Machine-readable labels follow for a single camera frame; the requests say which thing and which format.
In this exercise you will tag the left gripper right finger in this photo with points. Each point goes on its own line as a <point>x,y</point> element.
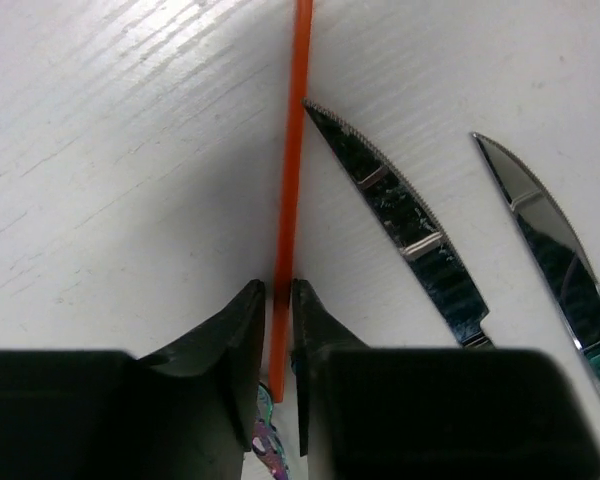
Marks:
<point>431,413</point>

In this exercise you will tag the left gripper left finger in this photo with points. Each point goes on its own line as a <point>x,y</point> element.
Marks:
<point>184,411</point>

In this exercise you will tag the ornate iridescent spoon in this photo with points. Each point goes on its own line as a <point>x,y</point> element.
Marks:
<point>266,443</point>

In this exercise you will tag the brown handled knife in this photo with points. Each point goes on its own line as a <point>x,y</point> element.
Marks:
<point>410,224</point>

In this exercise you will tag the green handled knife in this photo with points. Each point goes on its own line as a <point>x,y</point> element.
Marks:
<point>554,246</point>

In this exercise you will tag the orange chopstick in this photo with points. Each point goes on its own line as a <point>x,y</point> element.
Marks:
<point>284,261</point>

